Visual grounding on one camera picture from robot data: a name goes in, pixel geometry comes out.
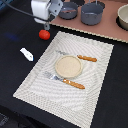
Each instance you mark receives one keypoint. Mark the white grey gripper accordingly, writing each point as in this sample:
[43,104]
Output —
[44,9]

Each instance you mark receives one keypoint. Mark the red tomato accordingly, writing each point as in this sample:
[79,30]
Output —
[43,34]

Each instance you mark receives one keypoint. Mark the white toy fish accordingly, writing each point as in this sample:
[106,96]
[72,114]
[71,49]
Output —
[29,56]

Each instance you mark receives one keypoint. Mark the grey frying pan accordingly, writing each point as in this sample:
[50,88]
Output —
[69,10]

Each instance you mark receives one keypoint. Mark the round beige plate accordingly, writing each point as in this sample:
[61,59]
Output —
[68,66]

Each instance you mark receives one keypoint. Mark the grey cooking pot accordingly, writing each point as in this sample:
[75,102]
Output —
[91,13]

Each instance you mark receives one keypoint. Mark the pink wooden board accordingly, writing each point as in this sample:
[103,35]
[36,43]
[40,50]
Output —
[107,28]

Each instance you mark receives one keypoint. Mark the beige bowl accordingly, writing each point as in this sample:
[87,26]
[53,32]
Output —
[123,16]

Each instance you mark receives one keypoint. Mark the woven beige placemat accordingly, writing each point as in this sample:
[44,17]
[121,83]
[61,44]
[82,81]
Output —
[74,105]

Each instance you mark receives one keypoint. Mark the orange handled knife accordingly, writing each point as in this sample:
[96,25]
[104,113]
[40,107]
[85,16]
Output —
[79,56]

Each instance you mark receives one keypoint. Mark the orange handled fork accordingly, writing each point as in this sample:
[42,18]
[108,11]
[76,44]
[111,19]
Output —
[69,82]

